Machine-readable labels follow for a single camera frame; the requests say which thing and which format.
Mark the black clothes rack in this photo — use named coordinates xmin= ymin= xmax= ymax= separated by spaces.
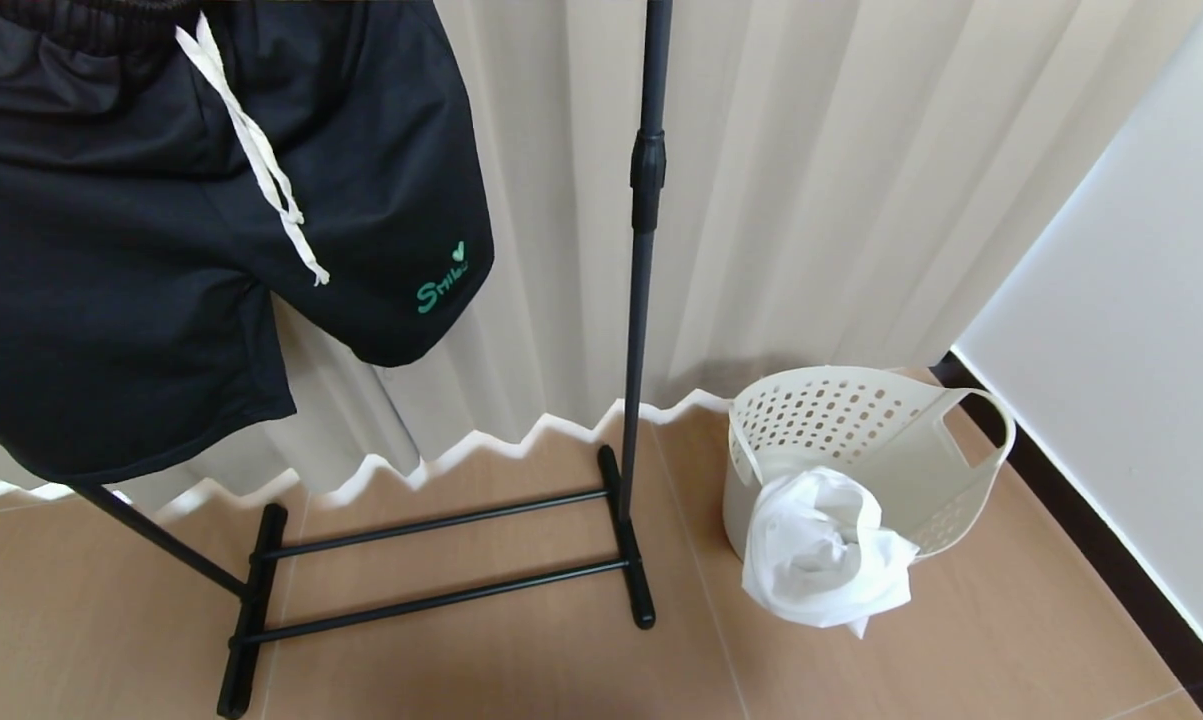
xmin=66 ymin=0 xmax=674 ymax=719

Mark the white garment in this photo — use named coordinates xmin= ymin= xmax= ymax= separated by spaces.
xmin=741 ymin=468 xmax=919 ymax=639

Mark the black garment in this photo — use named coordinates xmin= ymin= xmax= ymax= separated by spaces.
xmin=0 ymin=0 xmax=495 ymax=486

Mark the white laundry basket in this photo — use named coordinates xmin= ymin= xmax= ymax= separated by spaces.
xmin=723 ymin=366 xmax=1017 ymax=561

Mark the beige curtain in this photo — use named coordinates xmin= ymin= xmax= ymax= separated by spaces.
xmin=0 ymin=0 xmax=1203 ymax=506

